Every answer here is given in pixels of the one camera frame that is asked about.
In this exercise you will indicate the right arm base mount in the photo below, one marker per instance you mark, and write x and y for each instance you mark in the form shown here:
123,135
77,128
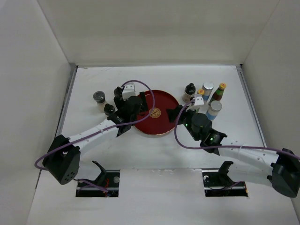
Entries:
217,183

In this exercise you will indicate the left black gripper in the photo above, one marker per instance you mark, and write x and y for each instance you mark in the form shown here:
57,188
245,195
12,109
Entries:
144,105

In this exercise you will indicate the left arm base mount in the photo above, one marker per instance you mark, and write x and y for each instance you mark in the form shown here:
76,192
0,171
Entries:
98,182

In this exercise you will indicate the brown spice jar black cap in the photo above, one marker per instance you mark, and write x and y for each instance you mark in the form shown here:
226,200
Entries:
189,93

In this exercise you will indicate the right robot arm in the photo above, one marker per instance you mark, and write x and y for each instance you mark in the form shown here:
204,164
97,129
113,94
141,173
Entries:
279,169

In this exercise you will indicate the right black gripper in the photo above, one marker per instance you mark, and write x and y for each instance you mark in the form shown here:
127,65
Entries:
171,113

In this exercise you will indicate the red sauce bottle yellow cap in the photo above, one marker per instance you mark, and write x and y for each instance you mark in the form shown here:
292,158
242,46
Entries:
218,94

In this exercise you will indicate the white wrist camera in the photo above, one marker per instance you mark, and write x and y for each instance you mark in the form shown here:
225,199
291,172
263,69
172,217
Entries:
193,107
128,90

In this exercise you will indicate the small jar black cap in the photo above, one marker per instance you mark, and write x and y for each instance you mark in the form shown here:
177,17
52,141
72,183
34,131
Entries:
109,109

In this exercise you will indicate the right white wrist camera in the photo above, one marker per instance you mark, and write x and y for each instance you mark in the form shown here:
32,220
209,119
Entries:
193,107

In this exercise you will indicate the red round tray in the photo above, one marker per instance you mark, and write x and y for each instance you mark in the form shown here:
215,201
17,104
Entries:
158,123

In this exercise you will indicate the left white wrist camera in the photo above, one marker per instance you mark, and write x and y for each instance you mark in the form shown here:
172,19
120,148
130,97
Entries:
128,90

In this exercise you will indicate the clear lid white powder jar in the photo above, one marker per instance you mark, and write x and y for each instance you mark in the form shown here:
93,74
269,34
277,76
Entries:
99,97

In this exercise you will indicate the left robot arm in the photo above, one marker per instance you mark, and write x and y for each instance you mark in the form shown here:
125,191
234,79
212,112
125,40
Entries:
63,158

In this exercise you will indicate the silver cap blue label jar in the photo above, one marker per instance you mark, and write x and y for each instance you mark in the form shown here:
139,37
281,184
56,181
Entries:
208,88

